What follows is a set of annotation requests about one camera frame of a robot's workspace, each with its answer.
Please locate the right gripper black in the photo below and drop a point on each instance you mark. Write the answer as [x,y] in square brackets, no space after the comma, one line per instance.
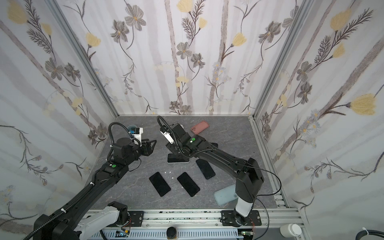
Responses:
[178,135]

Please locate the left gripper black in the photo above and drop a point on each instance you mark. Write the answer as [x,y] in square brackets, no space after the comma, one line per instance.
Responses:
[147,149]

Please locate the light blue phone case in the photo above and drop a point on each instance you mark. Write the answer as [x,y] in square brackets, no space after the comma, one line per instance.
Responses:
[176,159]

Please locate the black smartphone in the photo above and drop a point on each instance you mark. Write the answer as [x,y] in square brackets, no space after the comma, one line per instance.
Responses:
[206,169]
[188,184]
[160,184]

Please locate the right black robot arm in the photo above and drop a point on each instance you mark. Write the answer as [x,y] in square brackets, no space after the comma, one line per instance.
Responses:
[248,174]

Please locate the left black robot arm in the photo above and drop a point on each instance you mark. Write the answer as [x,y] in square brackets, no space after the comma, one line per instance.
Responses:
[61,225]

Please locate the pink phone case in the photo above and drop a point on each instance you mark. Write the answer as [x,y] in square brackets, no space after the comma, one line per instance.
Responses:
[200,127]

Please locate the pale green phone case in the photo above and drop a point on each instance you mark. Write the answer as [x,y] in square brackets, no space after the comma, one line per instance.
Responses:
[226,195]

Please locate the black round knob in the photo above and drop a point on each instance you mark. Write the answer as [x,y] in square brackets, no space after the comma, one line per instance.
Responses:
[171,233]

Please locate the white cylinder container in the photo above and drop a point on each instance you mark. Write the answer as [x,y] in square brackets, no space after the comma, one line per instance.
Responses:
[291,231]

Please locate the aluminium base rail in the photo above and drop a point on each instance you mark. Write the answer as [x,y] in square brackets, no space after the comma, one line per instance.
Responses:
[119,216]

